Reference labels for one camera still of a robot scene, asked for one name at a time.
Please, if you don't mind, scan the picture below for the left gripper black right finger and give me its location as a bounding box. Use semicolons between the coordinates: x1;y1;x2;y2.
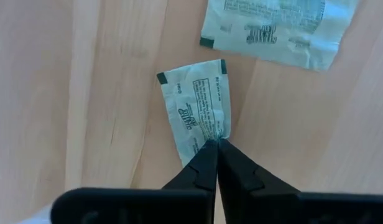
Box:
217;138;383;224

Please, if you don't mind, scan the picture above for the white Stevia sweetener packet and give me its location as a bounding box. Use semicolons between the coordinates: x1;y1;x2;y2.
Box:
200;0;360;72
156;58;233;169

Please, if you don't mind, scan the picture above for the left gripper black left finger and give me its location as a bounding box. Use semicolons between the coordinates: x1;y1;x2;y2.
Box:
50;139;218;224

